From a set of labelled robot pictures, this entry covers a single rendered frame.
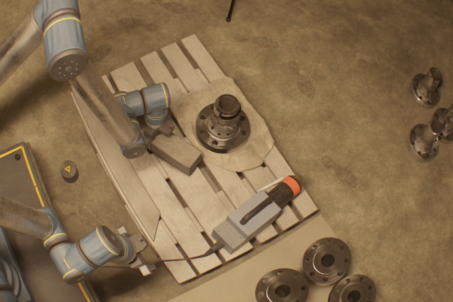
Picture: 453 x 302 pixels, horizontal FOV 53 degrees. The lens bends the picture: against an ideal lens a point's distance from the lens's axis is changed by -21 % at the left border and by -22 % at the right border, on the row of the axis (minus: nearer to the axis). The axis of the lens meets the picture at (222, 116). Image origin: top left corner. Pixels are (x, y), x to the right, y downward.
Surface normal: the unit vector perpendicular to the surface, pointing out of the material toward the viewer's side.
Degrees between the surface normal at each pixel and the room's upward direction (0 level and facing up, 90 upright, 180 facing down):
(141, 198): 0
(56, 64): 85
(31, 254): 0
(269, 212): 0
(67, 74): 90
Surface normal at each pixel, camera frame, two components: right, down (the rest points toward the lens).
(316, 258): 0.11, -0.50
